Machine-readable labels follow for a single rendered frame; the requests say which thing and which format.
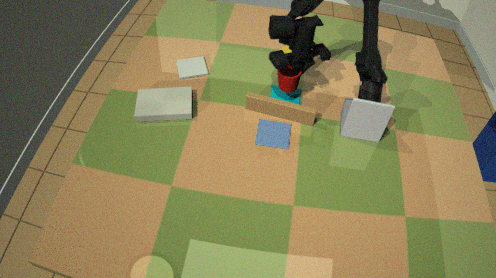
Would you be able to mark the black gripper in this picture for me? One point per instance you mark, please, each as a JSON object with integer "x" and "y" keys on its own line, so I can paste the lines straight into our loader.
{"x": 301, "y": 55}

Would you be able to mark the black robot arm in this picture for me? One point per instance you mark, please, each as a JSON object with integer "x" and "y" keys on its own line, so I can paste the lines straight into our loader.
{"x": 368, "y": 60}

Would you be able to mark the tan rectangular bar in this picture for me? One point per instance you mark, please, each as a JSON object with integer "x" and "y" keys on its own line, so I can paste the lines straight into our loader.
{"x": 280, "y": 108}

